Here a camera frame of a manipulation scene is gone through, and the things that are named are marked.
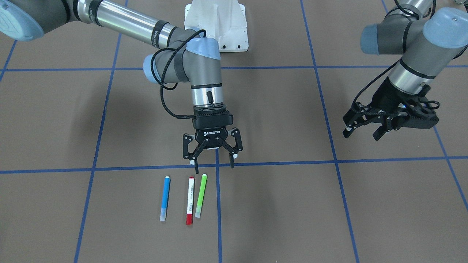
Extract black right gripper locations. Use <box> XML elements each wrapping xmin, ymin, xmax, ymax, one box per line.
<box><xmin>183</xmin><ymin>106</ymin><xmax>244</xmax><ymax>174</ymax></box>

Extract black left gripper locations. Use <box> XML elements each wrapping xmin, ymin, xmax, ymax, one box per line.
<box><xmin>343</xmin><ymin>78</ymin><xmax>439</xmax><ymax>141</ymax></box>

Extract white marker red cap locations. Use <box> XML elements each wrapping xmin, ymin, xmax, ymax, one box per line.
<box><xmin>186</xmin><ymin>176</ymin><xmax>195</xmax><ymax>226</ymax></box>

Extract green highlighter pen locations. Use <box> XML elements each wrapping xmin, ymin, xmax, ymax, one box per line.
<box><xmin>194</xmin><ymin>174</ymin><xmax>207</xmax><ymax>218</ymax></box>

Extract blue highlighter pen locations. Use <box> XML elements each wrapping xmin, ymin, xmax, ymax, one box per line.
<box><xmin>159</xmin><ymin>176</ymin><xmax>171</xmax><ymax>222</ymax></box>

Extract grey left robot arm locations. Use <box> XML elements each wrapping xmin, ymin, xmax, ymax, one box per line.
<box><xmin>343</xmin><ymin>0</ymin><xmax>468</xmax><ymax>140</ymax></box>

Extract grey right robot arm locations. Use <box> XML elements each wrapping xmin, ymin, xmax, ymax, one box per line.
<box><xmin>1</xmin><ymin>0</ymin><xmax>243</xmax><ymax>172</ymax></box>

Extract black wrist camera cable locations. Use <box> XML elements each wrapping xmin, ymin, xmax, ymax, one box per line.
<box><xmin>150</xmin><ymin>29</ymin><xmax>207</xmax><ymax>120</ymax></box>

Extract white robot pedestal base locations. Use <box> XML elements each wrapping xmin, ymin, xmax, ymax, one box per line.
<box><xmin>184</xmin><ymin>0</ymin><xmax>249</xmax><ymax>52</ymax></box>

